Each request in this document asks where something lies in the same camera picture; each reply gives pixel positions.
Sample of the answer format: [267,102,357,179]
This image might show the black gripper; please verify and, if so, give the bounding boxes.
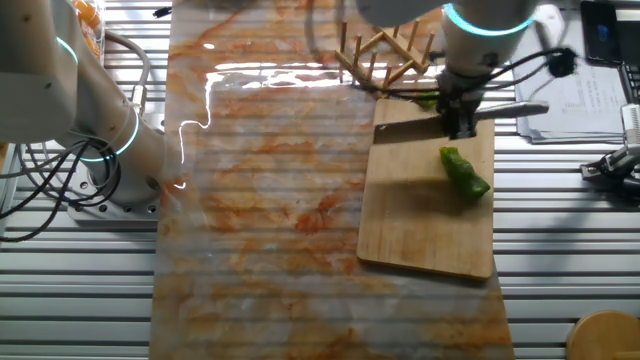
[435,72,485,140]

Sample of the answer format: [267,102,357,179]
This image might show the steel cleaver knife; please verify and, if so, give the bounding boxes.
[372,99,550,146]

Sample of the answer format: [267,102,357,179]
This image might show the small green chili piece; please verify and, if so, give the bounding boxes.
[414,91,441,111]

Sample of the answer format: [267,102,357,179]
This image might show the green chili pepper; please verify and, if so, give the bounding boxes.
[438,145,492,204]

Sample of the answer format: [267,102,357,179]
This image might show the wooden peg rack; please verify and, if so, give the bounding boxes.
[333,18,437,91]

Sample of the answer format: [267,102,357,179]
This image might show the wooden cutting board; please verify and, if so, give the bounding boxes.
[356,98,496,280]

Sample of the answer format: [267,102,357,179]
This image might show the white paper sheets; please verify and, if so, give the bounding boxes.
[512,9,632,145]

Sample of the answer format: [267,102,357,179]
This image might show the black smartphone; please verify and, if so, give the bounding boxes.
[579,0,620,67]

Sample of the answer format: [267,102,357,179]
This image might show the black keyboard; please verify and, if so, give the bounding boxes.
[618,63,640,105]

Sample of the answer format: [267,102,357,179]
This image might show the orange marble pattern mat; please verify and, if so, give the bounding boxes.
[149,0,516,360]

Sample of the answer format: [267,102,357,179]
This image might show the wooden mug tree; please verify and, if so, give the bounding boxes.
[566,309,640,360]

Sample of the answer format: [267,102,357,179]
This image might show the clear plastic fruit tray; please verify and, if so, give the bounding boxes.
[69,0,106,59]

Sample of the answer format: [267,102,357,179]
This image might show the orange fruit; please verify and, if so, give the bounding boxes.
[73,0,101,29]

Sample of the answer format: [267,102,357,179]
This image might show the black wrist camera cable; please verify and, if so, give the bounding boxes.
[389,47,579,99]

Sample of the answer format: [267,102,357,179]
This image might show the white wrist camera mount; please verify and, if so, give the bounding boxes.
[532,3,569,51]

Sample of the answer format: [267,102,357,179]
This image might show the silver depth camera on clamp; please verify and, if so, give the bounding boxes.
[579,103,640,201]

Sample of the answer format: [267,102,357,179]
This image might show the grey hose with metal connector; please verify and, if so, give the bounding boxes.
[102,29,151,119]

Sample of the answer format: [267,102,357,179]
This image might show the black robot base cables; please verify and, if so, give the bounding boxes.
[0,139,122,244]

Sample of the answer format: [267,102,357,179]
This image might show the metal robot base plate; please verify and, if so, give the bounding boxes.
[67,164,164,224]

